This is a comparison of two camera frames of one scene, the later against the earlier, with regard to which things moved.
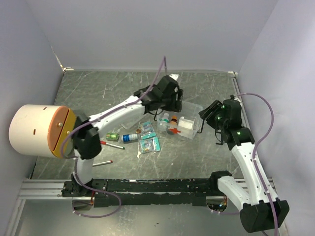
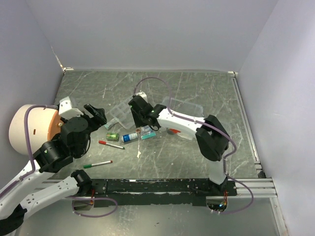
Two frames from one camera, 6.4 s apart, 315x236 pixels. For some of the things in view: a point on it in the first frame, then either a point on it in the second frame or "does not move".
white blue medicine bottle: (127, 137) does not move
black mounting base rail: (144, 191) does not move
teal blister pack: (147, 131) does not move
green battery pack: (112, 136) does not move
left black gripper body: (171, 103) → (93, 125)
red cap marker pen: (102, 142) does not move
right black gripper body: (213, 116) → (138, 119)
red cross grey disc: (173, 131) does not move
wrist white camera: (174, 76) → (66, 111)
